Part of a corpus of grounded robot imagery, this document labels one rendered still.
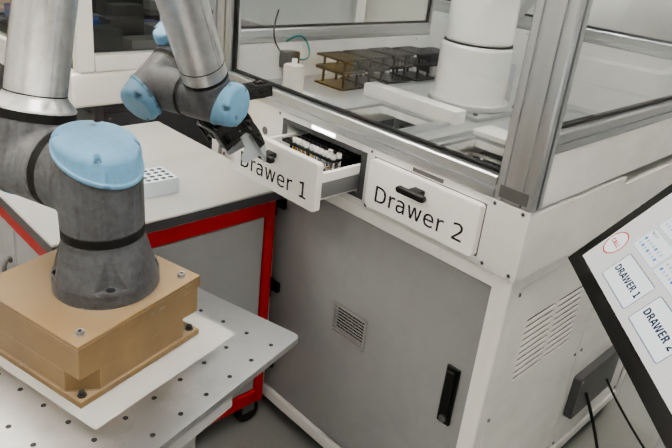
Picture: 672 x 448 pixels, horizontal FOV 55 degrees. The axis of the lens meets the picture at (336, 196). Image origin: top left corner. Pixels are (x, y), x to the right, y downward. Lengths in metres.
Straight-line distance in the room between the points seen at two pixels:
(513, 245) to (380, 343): 0.48
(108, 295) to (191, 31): 0.40
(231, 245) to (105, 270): 0.71
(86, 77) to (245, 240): 0.74
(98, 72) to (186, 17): 1.12
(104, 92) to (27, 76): 1.13
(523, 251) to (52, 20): 0.87
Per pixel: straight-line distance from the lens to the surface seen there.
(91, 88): 2.09
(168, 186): 1.57
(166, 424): 0.93
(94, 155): 0.89
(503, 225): 1.25
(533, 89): 1.18
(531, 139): 1.19
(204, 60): 1.03
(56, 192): 0.93
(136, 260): 0.96
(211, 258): 1.61
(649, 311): 0.86
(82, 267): 0.95
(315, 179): 1.35
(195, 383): 0.99
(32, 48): 0.99
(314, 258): 1.67
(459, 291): 1.37
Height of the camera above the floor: 1.39
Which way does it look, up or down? 23 degrees down
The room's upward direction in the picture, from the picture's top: 6 degrees clockwise
